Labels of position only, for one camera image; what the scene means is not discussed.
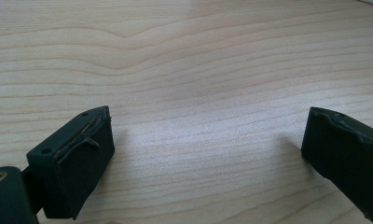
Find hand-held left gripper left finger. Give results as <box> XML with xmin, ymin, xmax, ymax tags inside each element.
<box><xmin>26</xmin><ymin>105</ymin><xmax>116</xmax><ymax>220</ymax></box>

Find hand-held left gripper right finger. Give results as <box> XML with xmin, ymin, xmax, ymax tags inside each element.
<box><xmin>300</xmin><ymin>106</ymin><xmax>373</xmax><ymax>224</ymax></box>

